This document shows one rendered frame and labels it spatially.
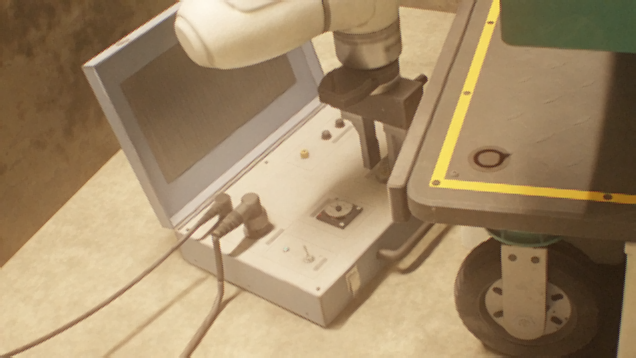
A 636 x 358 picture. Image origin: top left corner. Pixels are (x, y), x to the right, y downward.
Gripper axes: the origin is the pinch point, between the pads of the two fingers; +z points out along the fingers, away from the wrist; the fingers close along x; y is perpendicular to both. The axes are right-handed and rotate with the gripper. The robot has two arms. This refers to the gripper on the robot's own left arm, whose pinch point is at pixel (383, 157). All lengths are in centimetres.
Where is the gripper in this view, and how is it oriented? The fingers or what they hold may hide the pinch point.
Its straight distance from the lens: 135.5
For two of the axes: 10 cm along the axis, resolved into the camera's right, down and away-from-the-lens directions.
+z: 1.4, 7.8, 6.1
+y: 6.0, -5.6, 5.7
